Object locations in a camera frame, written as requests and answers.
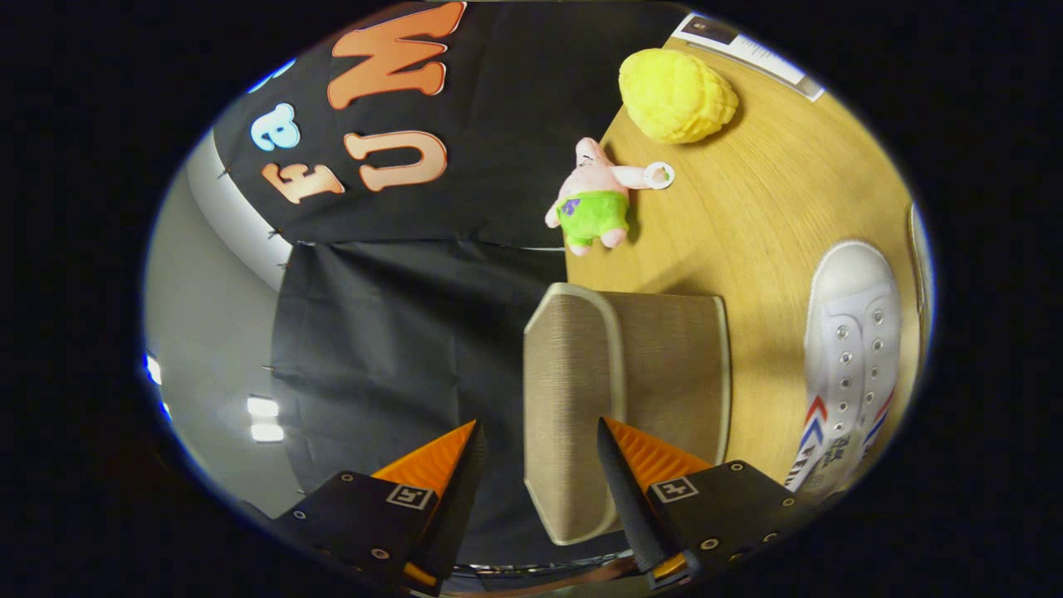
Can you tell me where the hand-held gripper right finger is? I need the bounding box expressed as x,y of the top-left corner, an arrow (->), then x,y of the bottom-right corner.
595,417 -> 802,591

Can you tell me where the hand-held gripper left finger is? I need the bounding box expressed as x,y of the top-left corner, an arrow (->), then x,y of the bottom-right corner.
270,419 -> 488,597

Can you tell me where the white canvas shoe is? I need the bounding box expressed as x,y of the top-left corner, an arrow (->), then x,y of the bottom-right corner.
783,241 -> 904,505

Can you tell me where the black backdrop cloth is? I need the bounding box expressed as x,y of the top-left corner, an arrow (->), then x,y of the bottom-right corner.
212,0 -> 690,574

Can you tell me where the pink starfish plush toy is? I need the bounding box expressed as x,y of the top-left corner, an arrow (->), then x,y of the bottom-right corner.
544,137 -> 675,257

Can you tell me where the yellow bumpy bread toy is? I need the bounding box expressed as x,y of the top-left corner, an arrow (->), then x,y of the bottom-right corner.
619,48 -> 740,145

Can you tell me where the white book with dark photo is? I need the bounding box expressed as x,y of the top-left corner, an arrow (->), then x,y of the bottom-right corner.
669,12 -> 825,103

